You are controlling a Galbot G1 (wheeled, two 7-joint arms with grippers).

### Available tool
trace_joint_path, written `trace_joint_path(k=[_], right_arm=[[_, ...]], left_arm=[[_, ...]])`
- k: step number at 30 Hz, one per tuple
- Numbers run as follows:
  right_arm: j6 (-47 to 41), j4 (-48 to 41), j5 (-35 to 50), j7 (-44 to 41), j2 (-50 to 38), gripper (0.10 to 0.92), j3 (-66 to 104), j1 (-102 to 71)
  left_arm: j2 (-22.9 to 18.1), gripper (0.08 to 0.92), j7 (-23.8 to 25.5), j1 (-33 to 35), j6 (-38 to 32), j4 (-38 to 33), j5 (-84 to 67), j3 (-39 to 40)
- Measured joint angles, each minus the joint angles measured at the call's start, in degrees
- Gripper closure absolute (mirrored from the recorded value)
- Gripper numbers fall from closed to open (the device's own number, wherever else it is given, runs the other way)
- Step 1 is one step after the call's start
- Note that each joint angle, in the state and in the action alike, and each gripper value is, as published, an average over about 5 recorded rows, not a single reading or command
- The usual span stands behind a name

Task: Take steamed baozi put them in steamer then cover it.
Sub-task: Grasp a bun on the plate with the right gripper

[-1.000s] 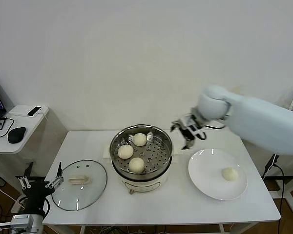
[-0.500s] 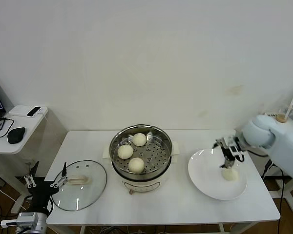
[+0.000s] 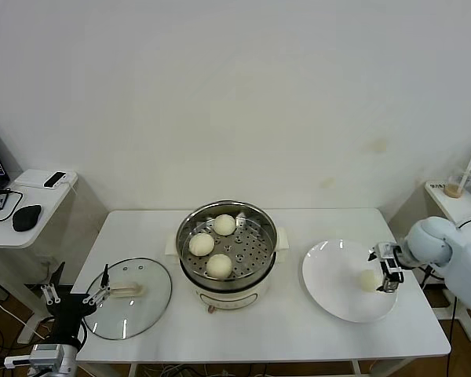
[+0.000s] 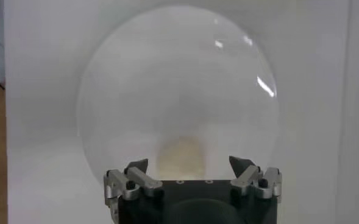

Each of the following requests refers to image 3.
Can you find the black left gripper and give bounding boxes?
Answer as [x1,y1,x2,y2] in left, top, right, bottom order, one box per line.
[39,261,113,347]

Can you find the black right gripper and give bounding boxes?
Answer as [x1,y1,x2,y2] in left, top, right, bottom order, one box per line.
[367,250,406,295]

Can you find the white steamed baozi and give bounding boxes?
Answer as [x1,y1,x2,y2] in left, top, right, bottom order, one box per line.
[206,253,233,280]
[356,269,381,293]
[213,214,236,236]
[188,232,215,257]

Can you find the round glass pot lid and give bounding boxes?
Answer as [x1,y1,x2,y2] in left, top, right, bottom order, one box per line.
[82,258,173,341]

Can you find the perforated steel steamer basket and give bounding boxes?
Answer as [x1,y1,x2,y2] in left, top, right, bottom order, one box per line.
[176,200,279,286]

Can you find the round white plate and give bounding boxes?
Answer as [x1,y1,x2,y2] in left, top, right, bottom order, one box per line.
[301,239,399,324]

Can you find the white side table with laptop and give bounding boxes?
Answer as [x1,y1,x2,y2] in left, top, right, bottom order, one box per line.
[0,167,111,346]

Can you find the black computer mouse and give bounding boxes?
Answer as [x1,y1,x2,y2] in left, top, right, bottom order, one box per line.
[11,203,43,232]

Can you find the white side table with cup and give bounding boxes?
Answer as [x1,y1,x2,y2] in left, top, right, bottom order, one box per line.
[423,182,471,342]

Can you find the clear plastic drink cup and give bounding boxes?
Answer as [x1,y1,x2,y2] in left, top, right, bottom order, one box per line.
[444,164,471,199]

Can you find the black and white phone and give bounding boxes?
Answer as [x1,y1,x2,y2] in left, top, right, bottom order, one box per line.
[42,170,69,189]

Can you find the flat white box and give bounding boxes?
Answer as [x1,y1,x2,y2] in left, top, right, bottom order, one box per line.
[13,169,79,190]

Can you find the cream electric cooking pot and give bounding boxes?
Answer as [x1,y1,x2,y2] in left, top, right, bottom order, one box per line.
[165,227,290,315]

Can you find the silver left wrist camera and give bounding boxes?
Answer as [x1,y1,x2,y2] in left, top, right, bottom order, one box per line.
[3,343,66,372]

